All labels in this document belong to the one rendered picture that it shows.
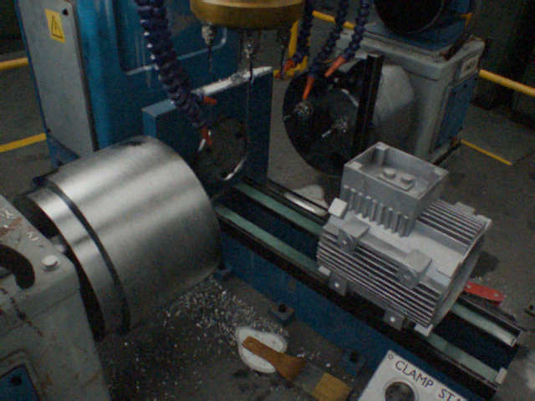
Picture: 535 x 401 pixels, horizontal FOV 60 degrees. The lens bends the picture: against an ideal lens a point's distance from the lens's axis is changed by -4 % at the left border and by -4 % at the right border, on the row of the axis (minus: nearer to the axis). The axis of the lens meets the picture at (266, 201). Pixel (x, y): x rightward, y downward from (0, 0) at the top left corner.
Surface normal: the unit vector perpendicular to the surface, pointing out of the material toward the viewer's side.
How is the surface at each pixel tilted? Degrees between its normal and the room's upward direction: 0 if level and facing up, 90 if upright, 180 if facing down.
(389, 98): 51
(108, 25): 90
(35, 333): 90
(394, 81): 43
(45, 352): 90
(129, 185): 24
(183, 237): 66
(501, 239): 0
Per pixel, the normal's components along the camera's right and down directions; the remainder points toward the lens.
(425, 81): -0.66, 0.41
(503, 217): 0.05, -0.80
